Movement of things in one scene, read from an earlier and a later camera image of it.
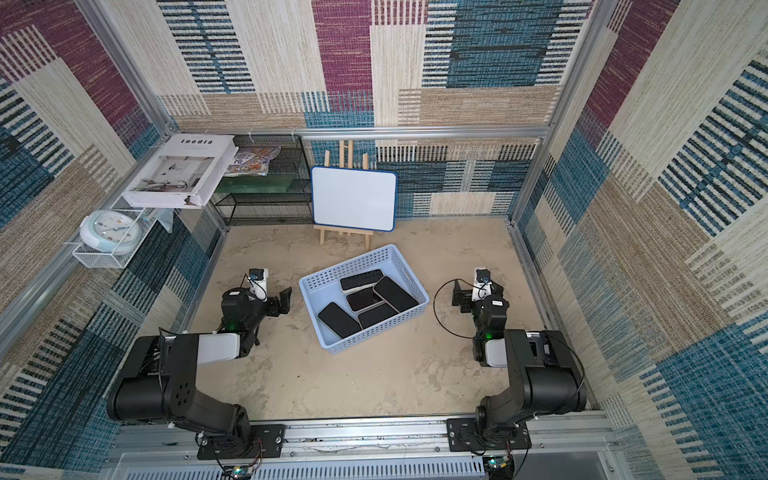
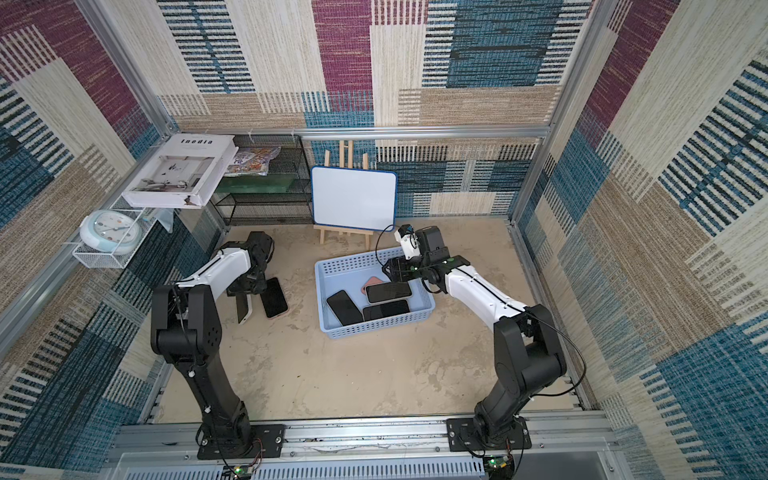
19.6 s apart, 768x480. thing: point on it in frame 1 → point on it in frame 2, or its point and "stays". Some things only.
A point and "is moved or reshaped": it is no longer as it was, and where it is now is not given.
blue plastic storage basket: [324, 286] is moved or reshaped
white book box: [183, 172] stays
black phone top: [360, 281] is moved or reshaped
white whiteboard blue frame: [353, 198] stays
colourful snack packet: [251, 161] stays
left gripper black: [273, 311] → [261, 287]
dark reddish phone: [363, 299] → [389, 291]
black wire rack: [281, 197] stays
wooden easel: [341, 231] stays
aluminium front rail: [381, 449] stays
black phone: [337, 319] → [344, 309]
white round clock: [111, 231] stays
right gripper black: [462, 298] → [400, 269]
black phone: [394, 294] is moved or reshaped
